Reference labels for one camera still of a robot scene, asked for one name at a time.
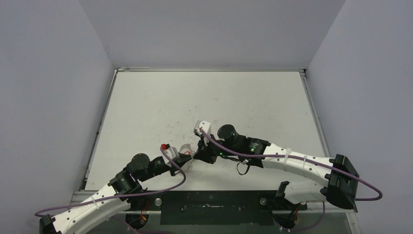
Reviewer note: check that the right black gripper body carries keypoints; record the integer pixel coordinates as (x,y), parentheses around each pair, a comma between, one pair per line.
(202,152)

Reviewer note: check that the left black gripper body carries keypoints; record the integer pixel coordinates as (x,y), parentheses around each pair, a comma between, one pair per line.
(173,168)

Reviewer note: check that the red tagged key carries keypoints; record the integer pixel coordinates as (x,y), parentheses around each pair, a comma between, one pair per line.
(188,165)

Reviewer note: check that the metal key holder ring plate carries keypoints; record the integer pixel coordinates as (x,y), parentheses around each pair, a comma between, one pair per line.
(186,149)

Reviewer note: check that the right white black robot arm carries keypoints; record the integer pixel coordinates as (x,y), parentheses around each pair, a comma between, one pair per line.
(327,179)

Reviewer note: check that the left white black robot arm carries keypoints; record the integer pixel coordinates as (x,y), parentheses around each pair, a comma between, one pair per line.
(117,195)

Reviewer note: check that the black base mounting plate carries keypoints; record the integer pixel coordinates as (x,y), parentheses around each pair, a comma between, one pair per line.
(261,207)

